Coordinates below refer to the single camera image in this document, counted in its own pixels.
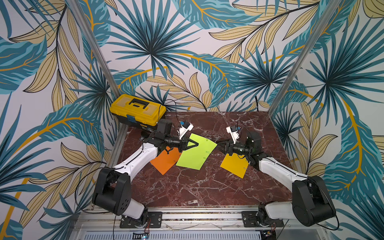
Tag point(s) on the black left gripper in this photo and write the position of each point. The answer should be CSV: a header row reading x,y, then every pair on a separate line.
x,y
184,144

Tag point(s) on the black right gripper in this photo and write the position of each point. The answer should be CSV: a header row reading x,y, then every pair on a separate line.
x,y
230,147

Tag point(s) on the green paper sheet stack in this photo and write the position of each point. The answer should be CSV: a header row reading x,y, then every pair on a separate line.
x,y
195,157

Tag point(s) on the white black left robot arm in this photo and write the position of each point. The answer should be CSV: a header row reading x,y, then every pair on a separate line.
x,y
113,191

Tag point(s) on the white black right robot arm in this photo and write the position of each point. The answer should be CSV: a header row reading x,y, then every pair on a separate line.
x,y
311,203

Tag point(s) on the yellow paper sheet stack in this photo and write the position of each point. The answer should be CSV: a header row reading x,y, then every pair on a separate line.
x,y
235,166

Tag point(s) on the orange paper sheet stack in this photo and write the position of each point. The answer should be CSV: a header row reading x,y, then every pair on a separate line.
x,y
163,162

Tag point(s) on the yellow black toolbox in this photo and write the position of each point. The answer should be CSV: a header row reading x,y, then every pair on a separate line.
x,y
137,112

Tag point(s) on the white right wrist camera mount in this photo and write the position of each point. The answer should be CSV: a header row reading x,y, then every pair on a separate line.
x,y
234,132

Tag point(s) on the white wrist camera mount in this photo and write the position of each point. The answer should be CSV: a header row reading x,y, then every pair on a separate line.
x,y
234,132
184,128

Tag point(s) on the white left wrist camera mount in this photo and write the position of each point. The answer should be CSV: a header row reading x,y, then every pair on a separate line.
x,y
184,128

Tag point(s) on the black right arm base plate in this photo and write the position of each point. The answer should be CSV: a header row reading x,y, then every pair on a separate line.
x,y
255,219

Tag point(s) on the aluminium front rail frame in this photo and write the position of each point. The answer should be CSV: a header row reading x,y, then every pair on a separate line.
x,y
190,223

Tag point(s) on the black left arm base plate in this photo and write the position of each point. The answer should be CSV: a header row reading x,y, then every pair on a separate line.
x,y
153,220

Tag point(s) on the aluminium corner post right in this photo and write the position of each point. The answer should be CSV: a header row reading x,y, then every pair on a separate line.
x,y
323,21

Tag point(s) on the aluminium corner post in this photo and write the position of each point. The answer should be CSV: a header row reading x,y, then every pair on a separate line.
x,y
323,21
90,37

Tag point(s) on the aluminium corner post left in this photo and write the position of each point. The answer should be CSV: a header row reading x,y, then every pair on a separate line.
x,y
90,37

